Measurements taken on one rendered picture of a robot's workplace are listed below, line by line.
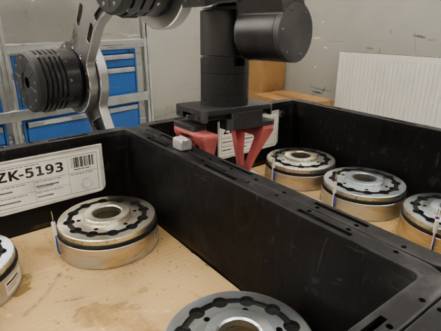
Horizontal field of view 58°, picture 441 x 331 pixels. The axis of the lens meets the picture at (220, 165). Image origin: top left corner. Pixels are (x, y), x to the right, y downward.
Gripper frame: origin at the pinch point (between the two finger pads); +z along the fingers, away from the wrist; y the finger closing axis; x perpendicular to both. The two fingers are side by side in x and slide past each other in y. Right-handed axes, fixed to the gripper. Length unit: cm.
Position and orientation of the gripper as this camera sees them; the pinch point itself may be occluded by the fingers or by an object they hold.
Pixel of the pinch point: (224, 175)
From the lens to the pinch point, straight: 50.3
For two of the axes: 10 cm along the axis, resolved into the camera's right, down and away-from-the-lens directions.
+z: -0.1, 9.5, 3.1
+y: 8.1, -1.8, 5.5
